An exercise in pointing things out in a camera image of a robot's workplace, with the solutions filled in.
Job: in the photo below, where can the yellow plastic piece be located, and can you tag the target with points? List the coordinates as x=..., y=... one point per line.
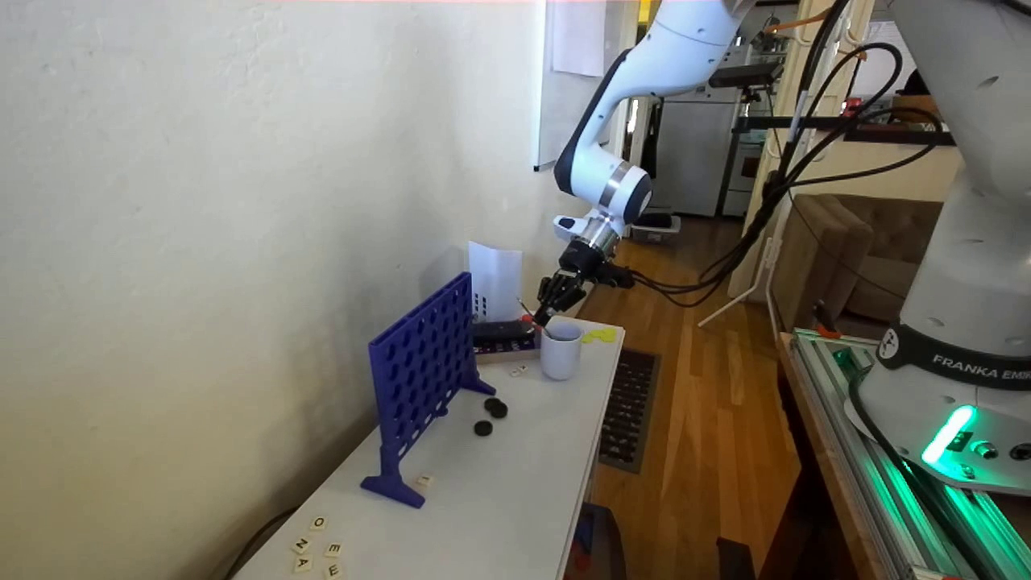
x=599, y=335

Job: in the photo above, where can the dark kitchen counter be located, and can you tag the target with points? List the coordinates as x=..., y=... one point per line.
x=886, y=133

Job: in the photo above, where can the white mug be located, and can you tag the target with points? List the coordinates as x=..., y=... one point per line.
x=561, y=354

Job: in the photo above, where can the clear plastic bin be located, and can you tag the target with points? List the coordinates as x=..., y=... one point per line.
x=656, y=228

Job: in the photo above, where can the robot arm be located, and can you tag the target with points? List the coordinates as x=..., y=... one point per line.
x=958, y=242

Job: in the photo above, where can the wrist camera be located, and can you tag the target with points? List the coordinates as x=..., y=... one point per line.
x=619, y=276

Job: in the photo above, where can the blue disc game grid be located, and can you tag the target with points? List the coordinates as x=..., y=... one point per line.
x=419, y=362

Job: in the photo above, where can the orange clamp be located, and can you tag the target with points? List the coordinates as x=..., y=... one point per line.
x=825, y=322

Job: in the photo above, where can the floor vent grille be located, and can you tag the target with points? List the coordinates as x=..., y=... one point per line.
x=630, y=411

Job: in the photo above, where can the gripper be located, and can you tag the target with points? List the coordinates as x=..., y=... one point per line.
x=581, y=259

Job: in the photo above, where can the camera on mount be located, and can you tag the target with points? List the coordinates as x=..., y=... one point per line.
x=745, y=75

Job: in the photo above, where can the white folded paper sheet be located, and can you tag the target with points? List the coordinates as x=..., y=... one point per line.
x=495, y=278

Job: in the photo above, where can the brown sofa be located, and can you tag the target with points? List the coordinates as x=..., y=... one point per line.
x=878, y=250

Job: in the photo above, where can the white stove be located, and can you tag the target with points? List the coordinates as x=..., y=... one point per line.
x=741, y=177

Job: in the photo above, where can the silver spoon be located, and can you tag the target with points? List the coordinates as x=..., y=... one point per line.
x=538, y=321

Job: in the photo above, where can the white stand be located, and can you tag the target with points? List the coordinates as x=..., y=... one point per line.
x=753, y=286

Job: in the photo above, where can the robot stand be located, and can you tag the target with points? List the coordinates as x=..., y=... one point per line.
x=838, y=451

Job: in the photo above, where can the game board box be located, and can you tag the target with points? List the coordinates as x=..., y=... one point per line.
x=503, y=346

